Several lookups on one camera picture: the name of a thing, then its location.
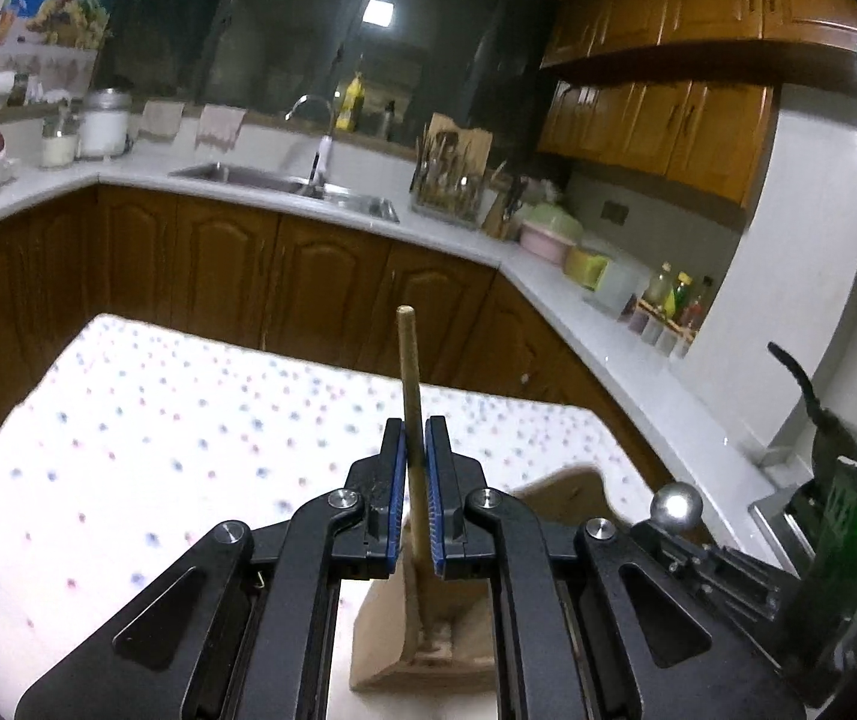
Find yellow dish soap bottle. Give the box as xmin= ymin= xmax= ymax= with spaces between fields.
xmin=335 ymin=71 xmax=365 ymax=132

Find chrome sink faucet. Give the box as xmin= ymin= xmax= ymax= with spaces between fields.
xmin=284 ymin=93 xmax=335 ymax=195

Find wooden chopstick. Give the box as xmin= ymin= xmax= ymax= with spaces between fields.
xmin=396 ymin=304 xmax=433 ymax=632

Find wooden utensil holder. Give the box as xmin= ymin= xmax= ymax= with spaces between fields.
xmin=349 ymin=465 xmax=629 ymax=695

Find dish drying rack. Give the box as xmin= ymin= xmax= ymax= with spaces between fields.
xmin=410 ymin=112 xmax=493 ymax=229

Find pink and green bowls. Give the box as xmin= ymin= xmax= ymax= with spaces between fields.
xmin=518 ymin=203 xmax=583 ymax=265

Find yellow plastic cup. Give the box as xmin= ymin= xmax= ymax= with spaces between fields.
xmin=562 ymin=247 xmax=611 ymax=291

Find white pot with lid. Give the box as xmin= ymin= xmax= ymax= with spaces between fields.
xmin=79 ymin=88 xmax=132 ymax=160

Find steel kitchen sink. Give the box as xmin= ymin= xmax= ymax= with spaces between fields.
xmin=172 ymin=163 xmax=399 ymax=223

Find white floral tablecloth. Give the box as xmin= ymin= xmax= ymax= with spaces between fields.
xmin=0 ymin=310 xmax=645 ymax=720

